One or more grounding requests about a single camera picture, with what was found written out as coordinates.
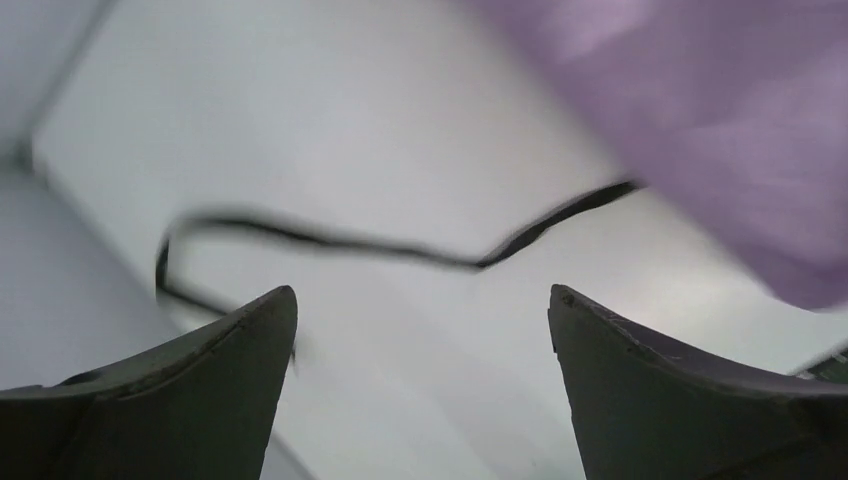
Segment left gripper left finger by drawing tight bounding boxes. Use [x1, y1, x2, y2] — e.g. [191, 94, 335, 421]
[1, 286, 297, 479]

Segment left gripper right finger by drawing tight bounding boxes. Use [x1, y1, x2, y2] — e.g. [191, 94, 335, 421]
[548, 285, 847, 480]

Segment pink wrapping paper sheet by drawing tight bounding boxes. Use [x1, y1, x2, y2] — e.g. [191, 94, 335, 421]
[472, 0, 847, 310]

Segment black ribbon strap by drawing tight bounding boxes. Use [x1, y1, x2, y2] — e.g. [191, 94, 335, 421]
[154, 178, 641, 319]

